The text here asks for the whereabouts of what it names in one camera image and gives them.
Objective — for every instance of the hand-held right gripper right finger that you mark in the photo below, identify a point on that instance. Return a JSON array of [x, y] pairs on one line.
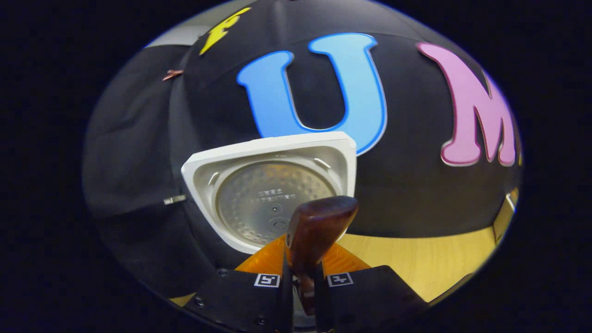
[[321, 305]]

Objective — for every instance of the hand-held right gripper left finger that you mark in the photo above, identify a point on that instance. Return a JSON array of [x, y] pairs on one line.
[[284, 310]]

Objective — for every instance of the brown wooden spoon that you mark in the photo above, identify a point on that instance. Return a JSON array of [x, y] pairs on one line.
[[319, 224]]

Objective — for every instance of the white rice cooker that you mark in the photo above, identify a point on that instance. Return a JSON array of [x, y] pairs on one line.
[[259, 199]]

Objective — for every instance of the black backdrop cloth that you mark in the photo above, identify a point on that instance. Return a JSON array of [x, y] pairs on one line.
[[407, 185]]

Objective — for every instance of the silver clip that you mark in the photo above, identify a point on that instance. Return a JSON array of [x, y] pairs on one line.
[[175, 200]]

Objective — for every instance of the copper clip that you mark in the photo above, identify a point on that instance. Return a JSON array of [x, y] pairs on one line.
[[173, 74]]

